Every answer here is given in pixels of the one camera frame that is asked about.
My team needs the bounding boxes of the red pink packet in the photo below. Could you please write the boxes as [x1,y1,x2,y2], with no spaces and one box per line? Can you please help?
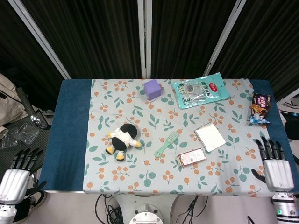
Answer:
[177,147,207,168]

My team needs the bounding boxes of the floral print tablecloth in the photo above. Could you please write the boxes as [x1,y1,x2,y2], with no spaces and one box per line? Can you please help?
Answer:
[83,78,276,198]

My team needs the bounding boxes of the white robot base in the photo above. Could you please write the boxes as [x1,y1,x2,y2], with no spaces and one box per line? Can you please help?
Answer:
[112,193,180,224]

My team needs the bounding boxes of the black white plush toy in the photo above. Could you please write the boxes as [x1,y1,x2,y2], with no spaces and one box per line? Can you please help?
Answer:
[105,123,142,161]

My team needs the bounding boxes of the teal cleaning cloth package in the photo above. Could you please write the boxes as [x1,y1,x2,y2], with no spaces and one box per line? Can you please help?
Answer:
[171,72,231,110]

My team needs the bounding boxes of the black office chair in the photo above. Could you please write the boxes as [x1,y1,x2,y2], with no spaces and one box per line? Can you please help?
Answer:
[0,85,55,165]

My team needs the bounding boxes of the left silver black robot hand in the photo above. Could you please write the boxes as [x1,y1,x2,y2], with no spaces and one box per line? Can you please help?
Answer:
[0,147,47,206]

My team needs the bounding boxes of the black cable bundle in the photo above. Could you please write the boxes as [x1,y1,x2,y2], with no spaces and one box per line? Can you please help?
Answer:
[180,195,209,224]
[94,193,124,224]

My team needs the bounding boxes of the brown blue snack wrapper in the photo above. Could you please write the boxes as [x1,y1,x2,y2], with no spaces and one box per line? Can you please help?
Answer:
[247,91,273,125]

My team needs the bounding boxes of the green plastic brush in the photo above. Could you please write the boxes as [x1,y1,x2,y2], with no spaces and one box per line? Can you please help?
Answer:
[154,130,180,158]

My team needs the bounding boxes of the clear plastic tray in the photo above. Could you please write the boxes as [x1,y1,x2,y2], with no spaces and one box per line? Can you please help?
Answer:
[0,123,40,150]

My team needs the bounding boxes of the beige jacket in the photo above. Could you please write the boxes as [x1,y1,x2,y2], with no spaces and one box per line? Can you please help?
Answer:
[0,73,40,139]

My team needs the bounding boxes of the blue table cloth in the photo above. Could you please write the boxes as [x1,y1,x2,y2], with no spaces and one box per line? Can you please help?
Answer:
[38,78,299,193]

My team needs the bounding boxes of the purple foam cube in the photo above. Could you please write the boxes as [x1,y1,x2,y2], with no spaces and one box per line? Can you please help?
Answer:
[143,79,161,101]

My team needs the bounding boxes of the white frame post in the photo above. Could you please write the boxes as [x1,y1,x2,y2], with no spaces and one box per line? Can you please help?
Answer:
[7,0,71,80]
[137,0,153,79]
[202,0,249,77]

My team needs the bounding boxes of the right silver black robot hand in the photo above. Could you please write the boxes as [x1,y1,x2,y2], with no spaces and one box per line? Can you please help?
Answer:
[251,137,295,192]

